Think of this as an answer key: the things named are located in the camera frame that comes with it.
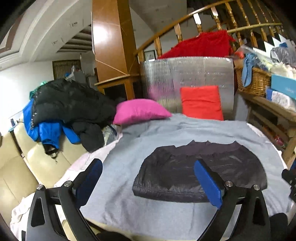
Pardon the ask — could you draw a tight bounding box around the teal cardboard box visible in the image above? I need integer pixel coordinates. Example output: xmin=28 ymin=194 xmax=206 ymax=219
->
xmin=271 ymin=74 xmax=296 ymax=99

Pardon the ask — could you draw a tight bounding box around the wooden cabinet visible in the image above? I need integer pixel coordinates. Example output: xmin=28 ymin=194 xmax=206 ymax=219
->
xmin=95 ymin=74 xmax=143 ymax=100

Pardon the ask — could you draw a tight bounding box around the cream leather sofa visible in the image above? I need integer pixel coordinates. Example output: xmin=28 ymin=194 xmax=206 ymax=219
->
xmin=1 ymin=123 xmax=86 ymax=223

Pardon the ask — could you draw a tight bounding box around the white patterned box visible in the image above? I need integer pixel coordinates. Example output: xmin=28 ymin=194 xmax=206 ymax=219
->
xmin=266 ymin=88 xmax=296 ymax=112

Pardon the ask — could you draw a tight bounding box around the silver foil insulation panel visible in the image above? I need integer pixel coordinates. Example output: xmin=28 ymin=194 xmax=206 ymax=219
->
xmin=140 ymin=57 xmax=234 ymax=120

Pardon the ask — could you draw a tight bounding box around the dark grey puffer jacket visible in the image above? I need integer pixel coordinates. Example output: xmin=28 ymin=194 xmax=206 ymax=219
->
xmin=132 ymin=141 xmax=267 ymax=203

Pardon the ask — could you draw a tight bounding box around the light blue cloth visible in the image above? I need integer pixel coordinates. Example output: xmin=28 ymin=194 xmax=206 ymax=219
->
xmin=241 ymin=53 xmax=260 ymax=87

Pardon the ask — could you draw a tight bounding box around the red garment on railing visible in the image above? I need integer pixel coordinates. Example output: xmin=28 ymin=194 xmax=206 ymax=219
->
xmin=159 ymin=30 xmax=236 ymax=59

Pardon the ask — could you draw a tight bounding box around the wicker basket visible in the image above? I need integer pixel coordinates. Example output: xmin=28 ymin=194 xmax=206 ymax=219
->
xmin=234 ymin=66 xmax=271 ymax=97

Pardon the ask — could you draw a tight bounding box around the orange-red cushion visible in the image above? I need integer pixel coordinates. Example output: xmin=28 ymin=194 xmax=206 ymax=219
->
xmin=180 ymin=85 xmax=224 ymax=121

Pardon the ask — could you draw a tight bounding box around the black puffer coat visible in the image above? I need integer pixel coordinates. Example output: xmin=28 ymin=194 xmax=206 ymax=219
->
xmin=31 ymin=79 xmax=116 ymax=153

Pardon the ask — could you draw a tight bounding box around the wooden shelf unit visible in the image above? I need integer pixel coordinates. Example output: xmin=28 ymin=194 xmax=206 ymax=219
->
xmin=238 ymin=91 xmax=295 ymax=168

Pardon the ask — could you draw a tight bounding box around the light blue-grey blanket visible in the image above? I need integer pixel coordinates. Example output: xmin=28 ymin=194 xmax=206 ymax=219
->
xmin=81 ymin=114 xmax=292 ymax=240

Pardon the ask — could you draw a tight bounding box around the white bed sheet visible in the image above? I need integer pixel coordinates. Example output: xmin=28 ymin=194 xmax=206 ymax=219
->
xmin=10 ymin=133 xmax=123 ymax=240

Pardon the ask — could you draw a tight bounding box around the blue jacket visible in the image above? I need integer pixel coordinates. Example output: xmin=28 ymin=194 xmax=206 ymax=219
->
xmin=23 ymin=98 xmax=80 ymax=150

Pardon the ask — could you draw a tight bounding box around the brown tiled column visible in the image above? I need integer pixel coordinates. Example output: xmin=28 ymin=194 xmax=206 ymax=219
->
xmin=92 ymin=0 xmax=139 ymax=82

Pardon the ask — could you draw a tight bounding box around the magenta pillow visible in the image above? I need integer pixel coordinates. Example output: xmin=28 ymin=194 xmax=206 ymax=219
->
xmin=113 ymin=99 xmax=171 ymax=126

